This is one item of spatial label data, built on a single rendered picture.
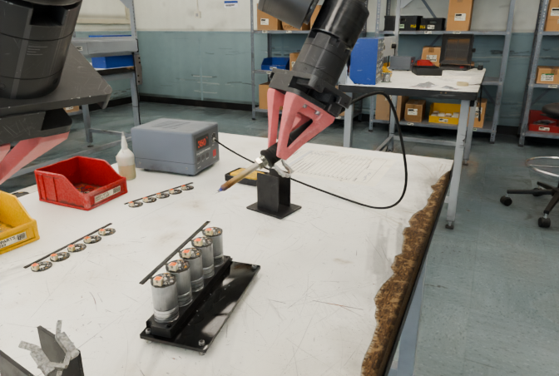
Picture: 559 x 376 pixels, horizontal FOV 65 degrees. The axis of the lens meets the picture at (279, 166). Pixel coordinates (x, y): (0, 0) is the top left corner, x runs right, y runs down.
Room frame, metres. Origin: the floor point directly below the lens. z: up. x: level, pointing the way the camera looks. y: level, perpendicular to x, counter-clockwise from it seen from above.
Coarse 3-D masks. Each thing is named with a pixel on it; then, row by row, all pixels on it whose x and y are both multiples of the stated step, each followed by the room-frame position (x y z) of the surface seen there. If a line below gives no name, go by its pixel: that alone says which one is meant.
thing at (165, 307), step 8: (152, 288) 0.37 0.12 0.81; (160, 288) 0.37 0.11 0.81; (168, 288) 0.37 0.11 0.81; (176, 288) 0.38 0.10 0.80; (152, 296) 0.37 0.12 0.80; (160, 296) 0.37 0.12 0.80; (168, 296) 0.37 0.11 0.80; (176, 296) 0.38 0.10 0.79; (160, 304) 0.37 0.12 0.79; (168, 304) 0.37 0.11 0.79; (176, 304) 0.37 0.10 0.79; (160, 312) 0.37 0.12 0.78; (168, 312) 0.37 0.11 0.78; (176, 312) 0.37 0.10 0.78; (160, 320) 0.37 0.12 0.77; (168, 320) 0.37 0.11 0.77
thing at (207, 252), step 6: (204, 240) 0.46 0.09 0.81; (192, 246) 0.45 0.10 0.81; (210, 246) 0.45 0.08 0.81; (204, 252) 0.45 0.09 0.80; (210, 252) 0.45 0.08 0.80; (204, 258) 0.45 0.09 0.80; (210, 258) 0.45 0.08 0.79; (204, 264) 0.45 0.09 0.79; (210, 264) 0.45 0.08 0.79; (204, 270) 0.45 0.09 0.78; (210, 270) 0.45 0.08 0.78; (204, 276) 0.45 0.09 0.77; (210, 276) 0.45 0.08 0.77
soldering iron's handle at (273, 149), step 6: (342, 108) 0.56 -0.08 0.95; (312, 120) 0.54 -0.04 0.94; (300, 126) 0.54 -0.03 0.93; (306, 126) 0.53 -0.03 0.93; (294, 132) 0.53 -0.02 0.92; (300, 132) 0.53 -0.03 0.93; (294, 138) 0.52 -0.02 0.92; (312, 138) 0.54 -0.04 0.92; (276, 144) 0.52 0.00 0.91; (288, 144) 0.52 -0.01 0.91; (264, 150) 0.51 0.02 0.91; (270, 150) 0.51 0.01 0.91; (276, 150) 0.51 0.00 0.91; (270, 156) 0.50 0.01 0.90; (276, 156) 0.51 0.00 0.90; (270, 162) 0.50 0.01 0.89
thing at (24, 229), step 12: (0, 192) 0.63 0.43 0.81; (0, 204) 0.63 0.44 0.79; (12, 204) 0.61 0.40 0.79; (0, 216) 0.64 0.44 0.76; (12, 216) 0.62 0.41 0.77; (24, 216) 0.60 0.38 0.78; (0, 228) 0.61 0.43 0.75; (12, 228) 0.56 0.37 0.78; (24, 228) 0.57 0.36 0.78; (36, 228) 0.58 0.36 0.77; (0, 240) 0.54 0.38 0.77; (12, 240) 0.55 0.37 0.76; (24, 240) 0.57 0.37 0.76; (0, 252) 0.54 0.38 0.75
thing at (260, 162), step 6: (264, 156) 0.51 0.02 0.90; (258, 162) 0.50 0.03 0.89; (264, 162) 0.50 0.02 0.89; (246, 168) 0.50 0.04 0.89; (252, 168) 0.50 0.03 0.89; (258, 168) 0.51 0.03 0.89; (240, 174) 0.49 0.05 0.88; (246, 174) 0.50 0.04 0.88; (234, 180) 0.49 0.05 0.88; (240, 180) 0.49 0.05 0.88; (222, 186) 0.48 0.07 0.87; (228, 186) 0.48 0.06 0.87
